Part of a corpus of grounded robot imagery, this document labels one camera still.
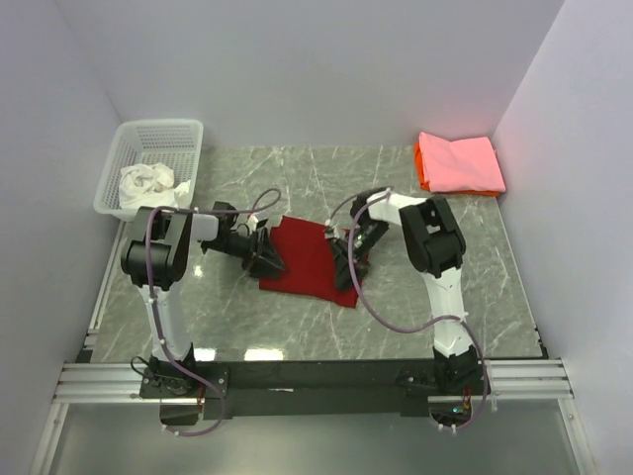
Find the red t shirt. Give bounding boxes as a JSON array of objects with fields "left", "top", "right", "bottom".
[{"left": 259, "top": 216, "right": 358, "bottom": 308}]

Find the white crumpled t shirt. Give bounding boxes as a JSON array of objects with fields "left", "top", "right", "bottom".
[{"left": 119, "top": 162, "right": 191, "bottom": 210}]

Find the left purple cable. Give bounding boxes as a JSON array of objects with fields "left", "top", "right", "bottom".
[{"left": 145, "top": 187, "right": 283, "bottom": 437}]

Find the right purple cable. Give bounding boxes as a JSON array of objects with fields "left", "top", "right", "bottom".
[{"left": 325, "top": 185, "right": 493, "bottom": 432}]

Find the aluminium frame rail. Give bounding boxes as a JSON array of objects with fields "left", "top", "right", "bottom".
[{"left": 29, "top": 321, "right": 599, "bottom": 475}]

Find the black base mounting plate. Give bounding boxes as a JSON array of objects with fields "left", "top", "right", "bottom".
[{"left": 139, "top": 359, "right": 490, "bottom": 420}]

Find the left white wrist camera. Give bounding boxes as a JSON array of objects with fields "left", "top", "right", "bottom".
[{"left": 245, "top": 213, "right": 268, "bottom": 233}]

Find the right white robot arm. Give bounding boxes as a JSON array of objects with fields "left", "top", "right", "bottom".
[{"left": 324, "top": 187, "right": 483, "bottom": 395}]

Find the purple cable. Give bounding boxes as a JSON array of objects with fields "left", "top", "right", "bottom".
[
  {"left": 325, "top": 185, "right": 493, "bottom": 432},
  {"left": 145, "top": 187, "right": 283, "bottom": 437}
]

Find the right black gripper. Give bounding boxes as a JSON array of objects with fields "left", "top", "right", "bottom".
[{"left": 329, "top": 220, "right": 391, "bottom": 293}]

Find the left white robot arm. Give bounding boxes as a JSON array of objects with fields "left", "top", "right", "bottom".
[{"left": 121, "top": 201, "right": 286, "bottom": 398}]

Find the white plastic basket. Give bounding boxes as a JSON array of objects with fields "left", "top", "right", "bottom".
[{"left": 93, "top": 119, "right": 204, "bottom": 222}]

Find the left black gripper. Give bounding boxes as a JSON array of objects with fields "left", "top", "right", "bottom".
[{"left": 204, "top": 228, "right": 285, "bottom": 280}]

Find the pink folded t shirt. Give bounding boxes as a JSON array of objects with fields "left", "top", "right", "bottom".
[{"left": 417, "top": 133, "right": 506, "bottom": 194}]

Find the orange folded t shirt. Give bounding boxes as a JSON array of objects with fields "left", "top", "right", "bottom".
[{"left": 413, "top": 142, "right": 500, "bottom": 197}]

